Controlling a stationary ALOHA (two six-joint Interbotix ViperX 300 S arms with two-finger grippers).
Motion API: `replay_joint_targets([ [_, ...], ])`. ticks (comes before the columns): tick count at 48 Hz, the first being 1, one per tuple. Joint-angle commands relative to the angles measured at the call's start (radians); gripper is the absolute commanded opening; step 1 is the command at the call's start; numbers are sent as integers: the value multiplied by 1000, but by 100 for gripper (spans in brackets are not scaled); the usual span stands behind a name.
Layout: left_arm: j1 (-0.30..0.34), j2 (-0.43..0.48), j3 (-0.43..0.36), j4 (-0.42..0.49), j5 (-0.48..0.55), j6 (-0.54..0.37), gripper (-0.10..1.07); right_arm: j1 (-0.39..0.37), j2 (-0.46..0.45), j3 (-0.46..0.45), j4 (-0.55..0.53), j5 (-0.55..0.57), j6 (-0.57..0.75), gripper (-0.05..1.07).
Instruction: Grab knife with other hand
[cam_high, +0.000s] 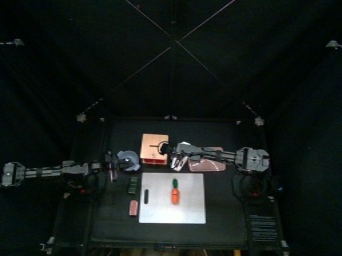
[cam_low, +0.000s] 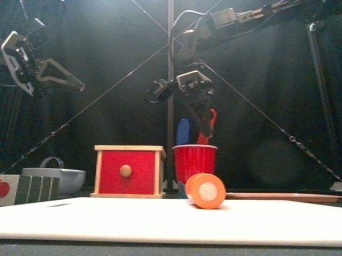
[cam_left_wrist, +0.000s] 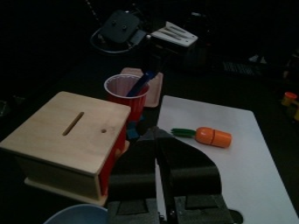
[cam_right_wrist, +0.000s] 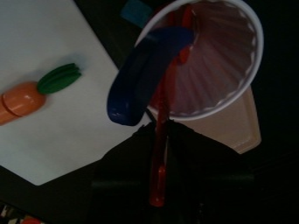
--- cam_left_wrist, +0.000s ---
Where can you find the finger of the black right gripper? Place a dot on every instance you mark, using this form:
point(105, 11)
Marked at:
point(155, 62)

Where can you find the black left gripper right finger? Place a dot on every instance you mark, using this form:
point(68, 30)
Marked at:
point(193, 180)

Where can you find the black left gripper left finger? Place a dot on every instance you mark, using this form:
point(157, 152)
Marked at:
point(132, 175)

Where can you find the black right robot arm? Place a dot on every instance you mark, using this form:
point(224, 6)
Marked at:
point(119, 27)

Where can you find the light wooden board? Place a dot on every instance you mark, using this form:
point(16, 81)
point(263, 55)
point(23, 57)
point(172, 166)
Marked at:
point(155, 90)

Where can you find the red plastic cup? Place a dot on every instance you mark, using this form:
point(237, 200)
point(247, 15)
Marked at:
point(129, 102)

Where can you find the white cutting board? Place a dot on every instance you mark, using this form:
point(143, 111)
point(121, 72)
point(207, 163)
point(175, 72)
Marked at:
point(248, 163)

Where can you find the small blue toy block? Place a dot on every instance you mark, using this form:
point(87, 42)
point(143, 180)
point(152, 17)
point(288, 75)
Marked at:
point(133, 129)

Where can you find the orange toy carrot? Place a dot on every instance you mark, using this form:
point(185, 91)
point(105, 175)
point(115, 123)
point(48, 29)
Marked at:
point(212, 136)

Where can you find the pale blue bowl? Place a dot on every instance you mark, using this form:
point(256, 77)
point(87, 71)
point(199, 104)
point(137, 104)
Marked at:
point(79, 215)

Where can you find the wooden box with red front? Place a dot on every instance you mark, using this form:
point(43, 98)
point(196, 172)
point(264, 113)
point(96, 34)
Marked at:
point(73, 137)

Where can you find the yellow orange toy bottle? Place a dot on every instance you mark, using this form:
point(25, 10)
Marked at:
point(290, 103)

